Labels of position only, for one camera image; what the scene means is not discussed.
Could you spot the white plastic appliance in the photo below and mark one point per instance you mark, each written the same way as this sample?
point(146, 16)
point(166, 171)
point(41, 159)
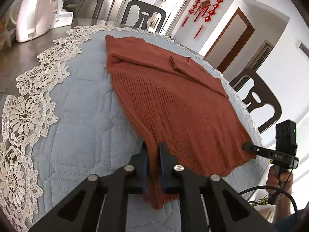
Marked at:
point(34, 19)

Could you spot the dark chair middle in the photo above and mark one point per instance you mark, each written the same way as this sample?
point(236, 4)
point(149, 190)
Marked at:
point(146, 11)

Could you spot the dark chair right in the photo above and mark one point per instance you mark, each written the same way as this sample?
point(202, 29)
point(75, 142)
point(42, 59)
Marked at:
point(258, 96)

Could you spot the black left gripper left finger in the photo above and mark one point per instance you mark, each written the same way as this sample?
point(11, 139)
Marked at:
point(99, 203)

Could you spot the light blue quilted mat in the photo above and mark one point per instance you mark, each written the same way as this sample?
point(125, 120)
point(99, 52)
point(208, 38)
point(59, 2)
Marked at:
point(92, 135)

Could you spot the red Chinese knot decoration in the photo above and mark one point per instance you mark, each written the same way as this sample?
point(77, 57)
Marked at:
point(205, 9)

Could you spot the brown wooden door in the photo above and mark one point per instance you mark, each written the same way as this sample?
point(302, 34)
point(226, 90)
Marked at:
point(230, 42)

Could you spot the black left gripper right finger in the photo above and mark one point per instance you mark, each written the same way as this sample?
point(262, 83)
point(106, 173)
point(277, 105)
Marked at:
point(207, 203)

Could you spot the person's right hand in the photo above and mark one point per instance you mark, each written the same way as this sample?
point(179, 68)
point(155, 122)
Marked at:
point(286, 177)

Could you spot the rust orange knit sweater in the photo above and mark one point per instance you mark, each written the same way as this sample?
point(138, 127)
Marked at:
point(172, 99)

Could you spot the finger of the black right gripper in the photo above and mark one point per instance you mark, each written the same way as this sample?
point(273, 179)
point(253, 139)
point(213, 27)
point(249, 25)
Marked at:
point(248, 147)

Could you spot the white tissue box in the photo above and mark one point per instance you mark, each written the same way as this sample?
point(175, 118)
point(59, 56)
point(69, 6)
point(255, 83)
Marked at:
point(60, 16)

